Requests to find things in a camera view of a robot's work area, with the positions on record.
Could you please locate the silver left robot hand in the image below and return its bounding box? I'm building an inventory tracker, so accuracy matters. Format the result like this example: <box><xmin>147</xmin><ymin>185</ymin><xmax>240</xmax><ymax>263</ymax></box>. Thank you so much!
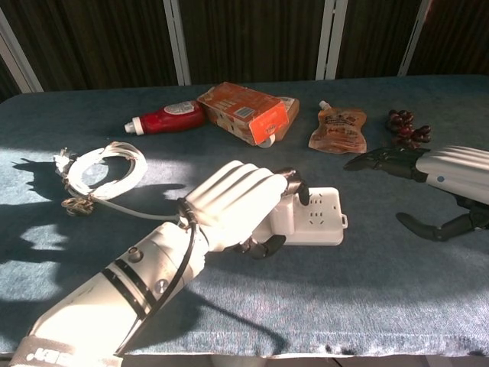
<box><xmin>176</xmin><ymin>160</ymin><xmax>309</xmax><ymax>260</ymax></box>

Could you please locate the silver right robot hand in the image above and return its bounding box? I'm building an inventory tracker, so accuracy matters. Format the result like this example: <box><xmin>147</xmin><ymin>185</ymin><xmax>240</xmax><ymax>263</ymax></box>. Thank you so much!
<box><xmin>343</xmin><ymin>145</ymin><xmax>489</xmax><ymax>243</ymax></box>

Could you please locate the white plug adapter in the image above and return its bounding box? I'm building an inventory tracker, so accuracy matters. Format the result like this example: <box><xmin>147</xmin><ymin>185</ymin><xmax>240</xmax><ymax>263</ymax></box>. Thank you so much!
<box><xmin>271</xmin><ymin>193</ymin><xmax>296</xmax><ymax>235</ymax></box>

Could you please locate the white power strip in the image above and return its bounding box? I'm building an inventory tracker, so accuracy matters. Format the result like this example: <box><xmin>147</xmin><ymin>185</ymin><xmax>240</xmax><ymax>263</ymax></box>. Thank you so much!
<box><xmin>244</xmin><ymin>185</ymin><xmax>350</xmax><ymax>248</ymax></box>

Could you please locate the dark red grape bunch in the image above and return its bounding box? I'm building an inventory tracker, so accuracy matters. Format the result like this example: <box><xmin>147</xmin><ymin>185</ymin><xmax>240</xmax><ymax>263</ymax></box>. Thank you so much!
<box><xmin>386</xmin><ymin>109</ymin><xmax>433</xmax><ymax>150</ymax></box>

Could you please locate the orange carton box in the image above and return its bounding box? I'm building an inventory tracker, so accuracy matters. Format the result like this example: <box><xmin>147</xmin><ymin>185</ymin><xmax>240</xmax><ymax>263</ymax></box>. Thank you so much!
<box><xmin>196</xmin><ymin>80</ymin><xmax>301</xmax><ymax>148</ymax></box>

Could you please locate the red ketchup bottle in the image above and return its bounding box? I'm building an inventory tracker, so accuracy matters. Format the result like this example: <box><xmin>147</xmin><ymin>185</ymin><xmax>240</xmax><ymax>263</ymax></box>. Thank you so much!
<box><xmin>124</xmin><ymin>99</ymin><xmax>208</xmax><ymax>136</ymax></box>

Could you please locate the brown spouted sauce pouch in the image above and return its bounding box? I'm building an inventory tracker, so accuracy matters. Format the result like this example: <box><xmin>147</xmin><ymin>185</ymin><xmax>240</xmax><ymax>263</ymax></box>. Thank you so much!
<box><xmin>308</xmin><ymin>100</ymin><xmax>369</xmax><ymax>154</ymax></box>

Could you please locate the blue table cloth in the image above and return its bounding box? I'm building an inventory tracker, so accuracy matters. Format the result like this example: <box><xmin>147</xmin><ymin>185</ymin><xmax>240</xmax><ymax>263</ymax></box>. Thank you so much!
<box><xmin>0</xmin><ymin>74</ymin><xmax>489</xmax><ymax>359</ymax></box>

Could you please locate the brown twine tie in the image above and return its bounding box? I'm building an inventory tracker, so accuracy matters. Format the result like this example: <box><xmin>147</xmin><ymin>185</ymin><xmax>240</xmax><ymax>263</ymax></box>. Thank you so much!
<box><xmin>61</xmin><ymin>196</ymin><xmax>95</xmax><ymax>218</ymax></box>

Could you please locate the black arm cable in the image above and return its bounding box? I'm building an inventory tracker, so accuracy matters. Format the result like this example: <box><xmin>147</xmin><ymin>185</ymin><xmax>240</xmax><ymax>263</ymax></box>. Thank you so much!
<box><xmin>124</xmin><ymin>197</ymin><xmax>209</xmax><ymax>347</ymax></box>

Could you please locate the white coiled power cord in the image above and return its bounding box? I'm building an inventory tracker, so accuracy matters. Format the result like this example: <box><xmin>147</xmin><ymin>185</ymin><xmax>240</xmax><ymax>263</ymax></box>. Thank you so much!
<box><xmin>52</xmin><ymin>141</ymin><xmax>184</xmax><ymax>222</ymax></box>

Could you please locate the white frame post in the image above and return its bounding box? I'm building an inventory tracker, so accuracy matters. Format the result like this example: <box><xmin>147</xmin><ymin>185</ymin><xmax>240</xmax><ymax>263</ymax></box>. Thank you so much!
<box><xmin>0</xmin><ymin>7</ymin><xmax>44</xmax><ymax>94</ymax></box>
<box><xmin>397</xmin><ymin>0</ymin><xmax>433</xmax><ymax>77</ymax></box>
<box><xmin>316</xmin><ymin>0</ymin><xmax>349</xmax><ymax>81</ymax></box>
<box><xmin>162</xmin><ymin>0</ymin><xmax>192</xmax><ymax>86</ymax></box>

